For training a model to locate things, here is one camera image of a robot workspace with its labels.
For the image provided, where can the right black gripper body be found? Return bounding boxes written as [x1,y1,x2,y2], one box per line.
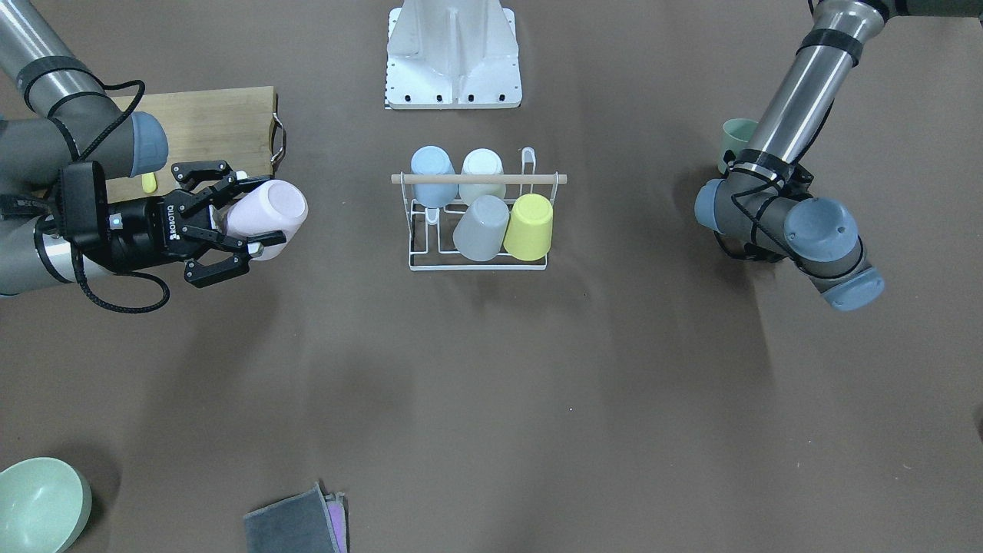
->
[58,162,193,273]

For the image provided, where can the blue cup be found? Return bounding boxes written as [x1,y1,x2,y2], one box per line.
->
[411,146,458,209]

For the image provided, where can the yellow plastic knife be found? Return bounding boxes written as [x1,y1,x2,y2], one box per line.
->
[141,172,158,195]

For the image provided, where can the grey cup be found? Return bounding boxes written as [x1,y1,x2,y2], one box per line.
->
[452,195,510,262]

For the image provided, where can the pink cup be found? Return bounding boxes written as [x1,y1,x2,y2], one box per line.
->
[220,179,308,240]

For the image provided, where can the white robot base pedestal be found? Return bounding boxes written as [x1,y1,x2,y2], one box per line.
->
[384,1,523,110]

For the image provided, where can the grey folded cloth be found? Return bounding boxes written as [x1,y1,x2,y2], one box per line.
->
[243,483,350,552]

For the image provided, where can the green cup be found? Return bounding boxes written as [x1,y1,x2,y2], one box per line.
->
[717,117,758,174]

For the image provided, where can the white wire cup holder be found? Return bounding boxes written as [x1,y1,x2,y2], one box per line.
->
[391,146,568,273]

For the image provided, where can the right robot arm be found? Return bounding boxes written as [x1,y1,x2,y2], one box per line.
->
[2,1,291,312]

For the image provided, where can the wooden cutting board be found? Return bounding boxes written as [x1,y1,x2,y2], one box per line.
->
[138,85,286,195]

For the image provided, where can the white cup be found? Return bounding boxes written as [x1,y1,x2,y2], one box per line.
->
[458,148,507,206]

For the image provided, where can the green bowl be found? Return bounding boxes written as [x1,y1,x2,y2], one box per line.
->
[1,456,92,552]

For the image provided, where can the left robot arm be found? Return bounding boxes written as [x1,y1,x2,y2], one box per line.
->
[694,1,981,312]

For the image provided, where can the yellow cup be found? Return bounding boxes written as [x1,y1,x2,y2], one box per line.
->
[503,194,554,262]

